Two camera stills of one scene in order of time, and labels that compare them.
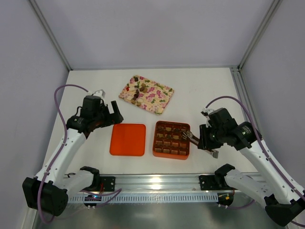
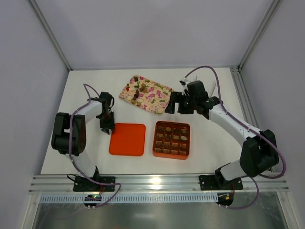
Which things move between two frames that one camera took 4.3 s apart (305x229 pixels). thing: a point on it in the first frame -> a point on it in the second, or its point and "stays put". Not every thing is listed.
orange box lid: x=128 y=140 stays put
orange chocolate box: x=167 y=140 stays put
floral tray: x=148 y=95 stays put
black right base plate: x=207 y=182 stays put
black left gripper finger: x=116 y=108 -> x=106 y=130
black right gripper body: x=203 y=139 -> x=181 y=101
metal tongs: x=189 y=136 -> x=214 y=88
